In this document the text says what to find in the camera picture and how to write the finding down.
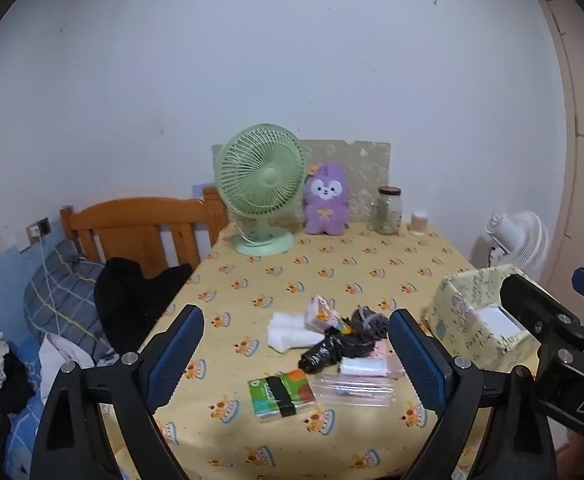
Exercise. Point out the blue bedsheet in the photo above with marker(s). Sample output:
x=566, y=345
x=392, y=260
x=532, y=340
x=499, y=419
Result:
x=22, y=420

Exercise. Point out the yellow black packet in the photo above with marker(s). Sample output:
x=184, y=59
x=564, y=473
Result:
x=343, y=326

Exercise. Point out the green desk fan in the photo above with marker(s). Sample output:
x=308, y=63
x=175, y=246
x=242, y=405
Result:
x=262, y=175

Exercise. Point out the white electric fan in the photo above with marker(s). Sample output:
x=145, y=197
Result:
x=521, y=240

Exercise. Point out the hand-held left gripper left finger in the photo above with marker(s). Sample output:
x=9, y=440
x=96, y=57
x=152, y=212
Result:
x=172, y=355

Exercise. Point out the patterned yellow storage box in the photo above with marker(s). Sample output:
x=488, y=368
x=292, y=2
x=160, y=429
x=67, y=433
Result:
x=451, y=310

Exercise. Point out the white roll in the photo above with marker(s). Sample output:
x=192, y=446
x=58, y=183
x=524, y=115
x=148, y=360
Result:
x=361, y=366

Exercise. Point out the blue plaid pillow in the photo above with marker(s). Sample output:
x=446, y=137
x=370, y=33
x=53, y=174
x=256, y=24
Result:
x=57, y=300

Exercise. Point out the glass jar with brown lid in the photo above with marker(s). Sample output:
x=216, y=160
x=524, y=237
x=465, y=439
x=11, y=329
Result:
x=387, y=212

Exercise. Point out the purple plush toy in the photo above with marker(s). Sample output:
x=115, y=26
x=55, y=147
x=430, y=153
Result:
x=324, y=210

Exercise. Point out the dark cloth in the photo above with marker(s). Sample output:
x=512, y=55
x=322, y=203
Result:
x=7, y=385

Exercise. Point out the wall socket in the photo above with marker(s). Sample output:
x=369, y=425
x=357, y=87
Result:
x=39, y=227

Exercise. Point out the black garment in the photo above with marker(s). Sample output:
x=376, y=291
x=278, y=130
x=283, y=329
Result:
x=127, y=300

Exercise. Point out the dark grey scrunchie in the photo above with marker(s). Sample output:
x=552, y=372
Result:
x=369, y=320

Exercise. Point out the white folded towel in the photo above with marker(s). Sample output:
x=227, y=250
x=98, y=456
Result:
x=287, y=332

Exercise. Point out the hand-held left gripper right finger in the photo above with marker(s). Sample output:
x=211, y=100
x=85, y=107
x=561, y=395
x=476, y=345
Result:
x=421, y=365

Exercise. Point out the pink patterned case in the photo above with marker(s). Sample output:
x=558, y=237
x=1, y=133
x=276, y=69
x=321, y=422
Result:
x=394, y=366

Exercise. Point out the clear plastic pouch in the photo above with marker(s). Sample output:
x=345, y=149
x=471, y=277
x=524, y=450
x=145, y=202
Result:
x=351, y=390

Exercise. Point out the white cloth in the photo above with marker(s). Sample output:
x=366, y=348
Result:
x=54, y=355

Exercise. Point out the beige patterned board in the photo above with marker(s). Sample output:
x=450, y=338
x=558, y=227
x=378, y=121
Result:
x=361, y=170

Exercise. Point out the pink white patterned packet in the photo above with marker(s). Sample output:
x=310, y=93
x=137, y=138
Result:
x=322, y=312

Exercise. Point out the small cotton swab container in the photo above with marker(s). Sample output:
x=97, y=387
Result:
x=419, y=222

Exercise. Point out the green orange tissue pack bundle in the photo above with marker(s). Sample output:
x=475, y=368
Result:
x=272, y=395

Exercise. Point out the black plastic bag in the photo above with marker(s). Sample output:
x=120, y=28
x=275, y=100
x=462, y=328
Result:
x=332, y=350

